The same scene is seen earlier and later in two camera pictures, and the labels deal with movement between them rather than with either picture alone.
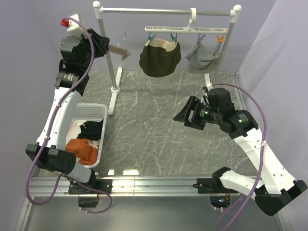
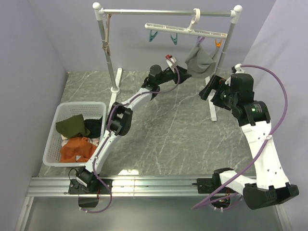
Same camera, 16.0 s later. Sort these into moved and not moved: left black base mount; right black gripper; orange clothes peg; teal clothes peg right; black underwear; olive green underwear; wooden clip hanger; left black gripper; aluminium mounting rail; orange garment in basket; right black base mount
Moved: right black gripper; left black gripper; wooden clip hanger; olive green underwear; orange clothes peg
Not moved: black underwear; teal clothes peg right; left black base mount; aluminium mounting rail; right black base mount; orange garment in basket
